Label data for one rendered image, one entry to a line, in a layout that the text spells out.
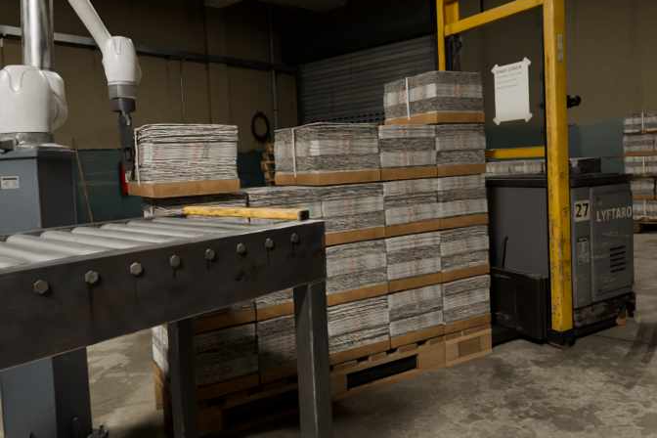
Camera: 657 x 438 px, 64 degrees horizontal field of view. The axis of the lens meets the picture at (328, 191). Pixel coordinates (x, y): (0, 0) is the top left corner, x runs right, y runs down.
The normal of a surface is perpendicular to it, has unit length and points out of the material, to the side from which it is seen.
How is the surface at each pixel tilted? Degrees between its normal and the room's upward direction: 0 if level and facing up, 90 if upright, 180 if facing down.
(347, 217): 90
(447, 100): 90
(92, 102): 90
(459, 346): 90
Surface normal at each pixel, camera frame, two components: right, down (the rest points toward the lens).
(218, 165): 0.53, 0.04
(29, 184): -0.12, 0.06
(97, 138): 0.74, 0.00
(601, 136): -0.67, 0.07
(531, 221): -0.86, 0.07
